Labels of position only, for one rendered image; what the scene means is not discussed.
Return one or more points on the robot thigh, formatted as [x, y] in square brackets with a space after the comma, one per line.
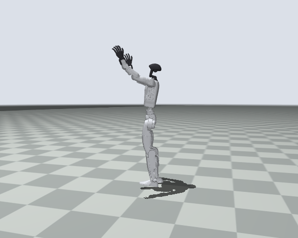
[151, 145]
[146, 134]

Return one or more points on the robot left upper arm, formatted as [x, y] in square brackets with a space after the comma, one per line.
[148, 81]

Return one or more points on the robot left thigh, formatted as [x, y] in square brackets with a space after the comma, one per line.
[146, 134]

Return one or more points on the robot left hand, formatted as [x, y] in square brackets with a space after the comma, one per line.
[119, 53]

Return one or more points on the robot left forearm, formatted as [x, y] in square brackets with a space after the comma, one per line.
[128, 69]

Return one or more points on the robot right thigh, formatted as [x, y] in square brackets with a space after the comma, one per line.
[151, 145]

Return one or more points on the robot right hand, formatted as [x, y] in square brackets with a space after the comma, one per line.
[128, 61]

